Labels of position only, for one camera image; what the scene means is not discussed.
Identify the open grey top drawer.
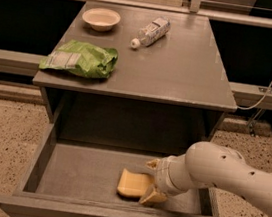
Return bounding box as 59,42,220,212
0,124,220,217

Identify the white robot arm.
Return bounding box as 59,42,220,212
139,141,272,217

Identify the grey cabinet counter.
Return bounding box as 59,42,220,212
26,0,250,149

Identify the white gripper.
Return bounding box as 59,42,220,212
139,155,206,206

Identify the green chip bag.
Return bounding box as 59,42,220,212
39,40,118,79

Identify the white paper bowl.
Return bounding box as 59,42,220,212
82,8,121,32

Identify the clear plastic water bottle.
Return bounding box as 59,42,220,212
130,16,171,49

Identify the yellow wavy sponge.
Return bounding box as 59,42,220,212
117,169,154,199

